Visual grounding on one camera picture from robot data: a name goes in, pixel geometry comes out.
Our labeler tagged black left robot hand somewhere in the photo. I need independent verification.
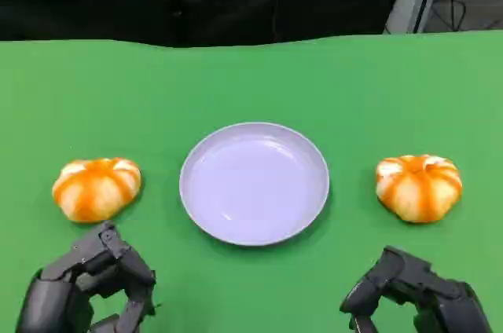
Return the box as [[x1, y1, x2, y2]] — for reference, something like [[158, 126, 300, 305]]
[[14, 220, 157, 333]]

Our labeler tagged lilac plate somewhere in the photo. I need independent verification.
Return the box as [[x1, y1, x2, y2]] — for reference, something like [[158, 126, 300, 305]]
[[179, 122, 330, 247]]

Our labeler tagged orange white toy bread roll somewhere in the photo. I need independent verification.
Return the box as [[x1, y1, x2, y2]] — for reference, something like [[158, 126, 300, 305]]
[[375, 154, 463, 225], [52, 157, 142, 225]]

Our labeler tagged green table cloth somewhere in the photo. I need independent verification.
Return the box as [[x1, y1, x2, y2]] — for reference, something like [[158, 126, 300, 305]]
[[0, 31, 503, 333]]

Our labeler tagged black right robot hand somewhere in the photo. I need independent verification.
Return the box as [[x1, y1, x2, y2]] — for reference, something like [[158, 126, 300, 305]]
[[339, 245, 493, 333]]

